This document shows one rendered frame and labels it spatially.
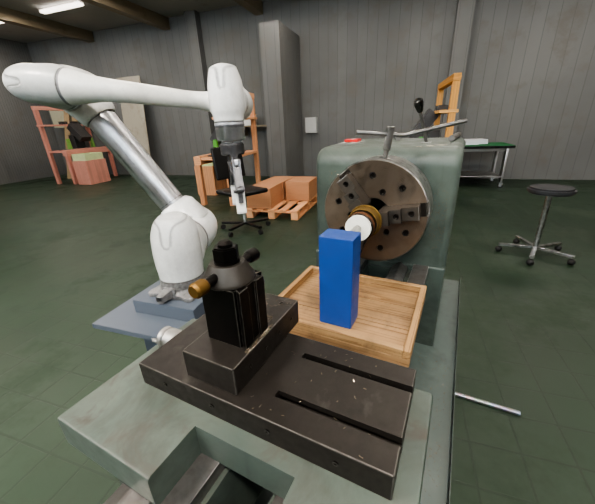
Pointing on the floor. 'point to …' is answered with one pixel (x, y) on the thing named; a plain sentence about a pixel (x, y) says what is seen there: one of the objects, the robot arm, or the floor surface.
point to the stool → (543, 222)
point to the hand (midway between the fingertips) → (239, 205)
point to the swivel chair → (230, 187)
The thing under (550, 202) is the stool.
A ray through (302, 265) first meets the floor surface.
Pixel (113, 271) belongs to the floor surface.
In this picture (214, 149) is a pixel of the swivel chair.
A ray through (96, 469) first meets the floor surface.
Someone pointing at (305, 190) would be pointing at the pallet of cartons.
